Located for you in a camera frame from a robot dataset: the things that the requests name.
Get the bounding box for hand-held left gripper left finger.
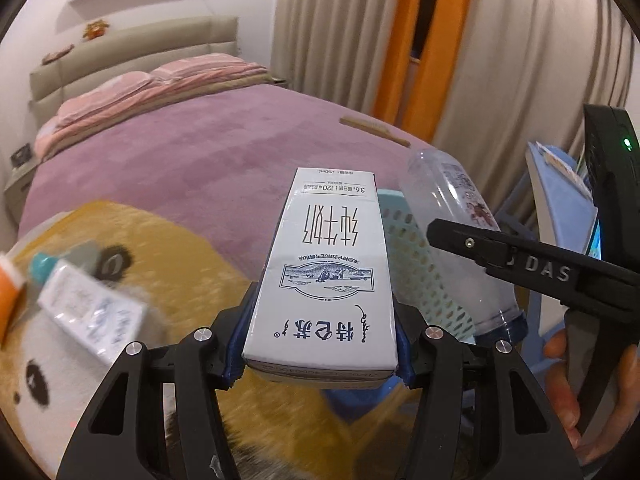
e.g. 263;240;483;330
56;290;261;480

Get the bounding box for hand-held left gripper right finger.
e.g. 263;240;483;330
392;299;586;480

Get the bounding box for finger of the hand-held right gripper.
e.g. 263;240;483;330
426;217;518;275

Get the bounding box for clear plastic bottle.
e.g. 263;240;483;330
403;148;529;349

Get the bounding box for light blue plastic basket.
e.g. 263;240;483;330
376;188;477;346

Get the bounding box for white milk carton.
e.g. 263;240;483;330
241;167;401;392

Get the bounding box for person's right hand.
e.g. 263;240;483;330
542;329;640;469

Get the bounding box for light blue plastic furniture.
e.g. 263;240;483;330
492;140;602;377

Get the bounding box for yellow bear face mat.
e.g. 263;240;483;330
0;200;437;480

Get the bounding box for wooden stick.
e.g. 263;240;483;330
339;116;412;148

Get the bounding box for beige curtain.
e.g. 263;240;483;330
270;0;639;213

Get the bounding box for orange curtain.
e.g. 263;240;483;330
372;0;474;144

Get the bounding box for bed with purple cover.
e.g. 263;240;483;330
17;82;442;271

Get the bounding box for dark window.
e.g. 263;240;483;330
409;0;442;62

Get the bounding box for pink pillows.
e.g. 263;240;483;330
33;62;274;159

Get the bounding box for grey nightstand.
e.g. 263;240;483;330
3;159;39;222

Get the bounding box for beige padded headboard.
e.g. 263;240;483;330
28;14;240;112

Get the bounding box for dark flat ornament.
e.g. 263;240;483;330
40;44;76;65

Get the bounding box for orange plush toy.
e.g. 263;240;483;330
82;18;111;41

